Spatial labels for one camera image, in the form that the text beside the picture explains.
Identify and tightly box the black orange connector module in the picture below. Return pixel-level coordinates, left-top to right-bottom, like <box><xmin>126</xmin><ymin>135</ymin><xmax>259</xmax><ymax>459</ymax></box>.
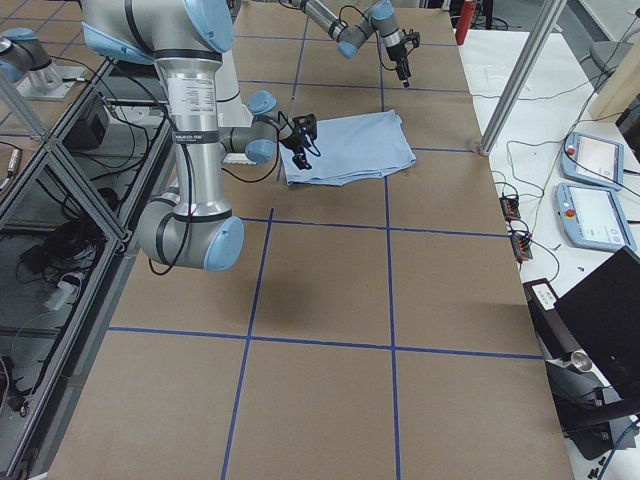
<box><xmin>509</xmin><ymin>232</ymin><xmax>533</xmax><ymax>263</ymax></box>
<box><xmin>499</xmin><ymin>196</ymin><xmax>521</xmax><ymax>221</ymax></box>

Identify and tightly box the aluminium frame post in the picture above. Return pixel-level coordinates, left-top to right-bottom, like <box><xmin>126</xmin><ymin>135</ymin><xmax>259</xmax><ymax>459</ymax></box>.
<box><xmin>478</xmin><ymin>0</ymin><xmax>567</xmax><ymax>157</ymax></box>

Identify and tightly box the near blue teach pendant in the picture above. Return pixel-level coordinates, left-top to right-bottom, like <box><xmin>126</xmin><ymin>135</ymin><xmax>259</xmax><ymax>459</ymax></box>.
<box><xmin>554</xmin><ymin>183</ymin><xmax>636</xmax><ymax>252</ymax></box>

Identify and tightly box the black power adapter box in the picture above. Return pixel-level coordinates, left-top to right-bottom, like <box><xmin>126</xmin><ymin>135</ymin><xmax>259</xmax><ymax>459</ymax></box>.
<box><xmin>62</xmin><ymin>98</ymin><xmax>109</xmax><ymax>150</ymax></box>

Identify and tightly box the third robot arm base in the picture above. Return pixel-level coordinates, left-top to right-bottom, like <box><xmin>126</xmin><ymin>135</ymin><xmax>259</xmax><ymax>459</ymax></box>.
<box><xmin>1</xmin><ymin>27</ymin><xmax>86</xmax><ymax>101</ymax></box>

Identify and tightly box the blue teach pendant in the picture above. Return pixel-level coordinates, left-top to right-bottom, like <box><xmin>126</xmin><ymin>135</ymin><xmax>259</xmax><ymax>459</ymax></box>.
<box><xmin>561</xmin><ymin>132</ymin><xmax>624</xmax><ymax>191</ymax></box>
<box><xmin>554</xmin><ymin>183</ymin><xmax>636</xmax><ymax>252</ymax></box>

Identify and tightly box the black monitor on stand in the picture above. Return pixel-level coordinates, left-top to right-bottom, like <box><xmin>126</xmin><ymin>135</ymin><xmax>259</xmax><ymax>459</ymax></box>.
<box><xmin>547</xmin><ymin>247</ymin><xmax>639</xmax><ymax>460</ymax></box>

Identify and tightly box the black label box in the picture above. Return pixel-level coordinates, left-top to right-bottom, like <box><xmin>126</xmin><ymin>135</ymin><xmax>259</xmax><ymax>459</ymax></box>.
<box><xmin>523</xmin><ymin>278</ymin><xmax>581</xmax><ymax>360</ymax></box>

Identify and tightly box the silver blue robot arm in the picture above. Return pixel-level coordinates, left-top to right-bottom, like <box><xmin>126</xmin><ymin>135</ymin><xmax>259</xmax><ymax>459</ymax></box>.
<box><xmin>81</xmin><ymin>1</ymin><xmax>317</xmax><ymax>271</ymax></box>
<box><xmin>278</xmin><ymin>0</ymin><xmax>421</xmax><ymax>89</ymax></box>

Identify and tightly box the light blue t-shirt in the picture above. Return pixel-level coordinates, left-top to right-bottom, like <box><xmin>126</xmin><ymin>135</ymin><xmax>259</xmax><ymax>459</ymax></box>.
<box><xmin>281</xmin><ymin>110</ymin><xmax>416</xmax><ymax>186</ymax></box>

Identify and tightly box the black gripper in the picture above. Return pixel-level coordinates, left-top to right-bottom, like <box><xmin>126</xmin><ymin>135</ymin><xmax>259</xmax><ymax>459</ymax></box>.
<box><xmin>386</xmin><ymin>44</ymin><xmax>411</xmax><ymax>88</ymax></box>
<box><xmin>279</xmin><ymin>132</ymin><xmax>321</xmax><ymax>170</ymax></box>

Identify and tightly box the far blue teach pendant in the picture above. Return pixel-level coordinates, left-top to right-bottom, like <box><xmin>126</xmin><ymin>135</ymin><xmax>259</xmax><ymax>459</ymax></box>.
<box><xmin>561</xmin><ymin>132</ymin><xmax>624</xmax><ymax>191</ymax></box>

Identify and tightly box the red cylinder bottle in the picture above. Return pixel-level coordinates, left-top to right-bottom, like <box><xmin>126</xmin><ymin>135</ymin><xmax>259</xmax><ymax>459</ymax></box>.
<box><xmin>455</xmin><ymin>0</ymin><xmax>477</xmax><ymax>46</ymax></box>

